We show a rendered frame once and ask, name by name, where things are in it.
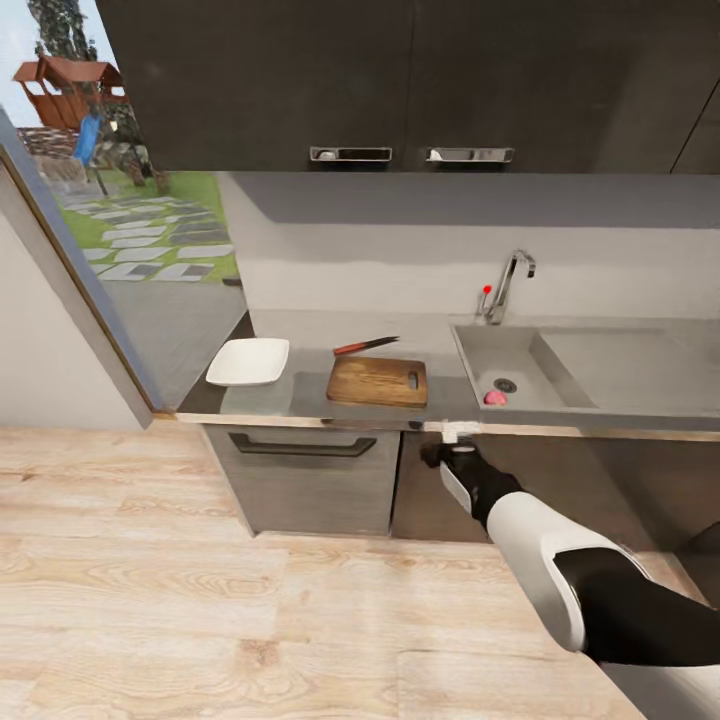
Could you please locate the drop in sink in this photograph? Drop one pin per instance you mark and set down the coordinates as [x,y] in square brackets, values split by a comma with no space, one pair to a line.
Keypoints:
[562,368]

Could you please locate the parer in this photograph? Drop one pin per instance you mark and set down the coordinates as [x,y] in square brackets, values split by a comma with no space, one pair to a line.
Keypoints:
[360,345]

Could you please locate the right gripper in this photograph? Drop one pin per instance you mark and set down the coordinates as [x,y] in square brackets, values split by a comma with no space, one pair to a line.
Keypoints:
[433,453]

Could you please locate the dishwasher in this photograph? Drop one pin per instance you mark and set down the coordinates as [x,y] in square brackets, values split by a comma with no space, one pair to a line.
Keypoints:
[310,479]

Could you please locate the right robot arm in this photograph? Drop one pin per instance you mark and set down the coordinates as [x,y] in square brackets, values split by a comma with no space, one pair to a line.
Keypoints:
[660,648]

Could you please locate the fixed window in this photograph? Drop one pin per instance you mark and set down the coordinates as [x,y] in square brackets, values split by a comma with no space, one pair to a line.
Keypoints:
[149,251]

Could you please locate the cutting board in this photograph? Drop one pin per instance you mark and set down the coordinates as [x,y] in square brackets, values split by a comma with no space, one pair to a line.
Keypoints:
[377,381]

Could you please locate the bowl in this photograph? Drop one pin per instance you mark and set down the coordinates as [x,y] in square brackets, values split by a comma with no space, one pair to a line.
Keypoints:
[249,362]

